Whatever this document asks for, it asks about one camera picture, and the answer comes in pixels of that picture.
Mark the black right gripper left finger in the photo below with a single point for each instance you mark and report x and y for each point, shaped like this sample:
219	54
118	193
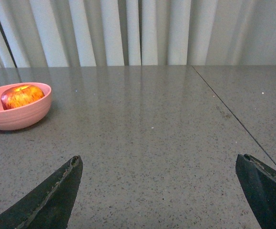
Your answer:
50	204

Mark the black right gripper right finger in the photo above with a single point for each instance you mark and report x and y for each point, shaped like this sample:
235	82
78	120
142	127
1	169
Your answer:
258	182

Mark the red yellow apple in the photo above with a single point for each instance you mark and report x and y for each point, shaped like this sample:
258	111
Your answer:
22	95

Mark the pink round bowl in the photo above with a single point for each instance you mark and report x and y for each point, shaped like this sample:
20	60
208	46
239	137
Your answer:
24	116

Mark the white pleated curtain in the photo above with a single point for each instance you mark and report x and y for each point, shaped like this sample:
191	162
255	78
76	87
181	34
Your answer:
70	33

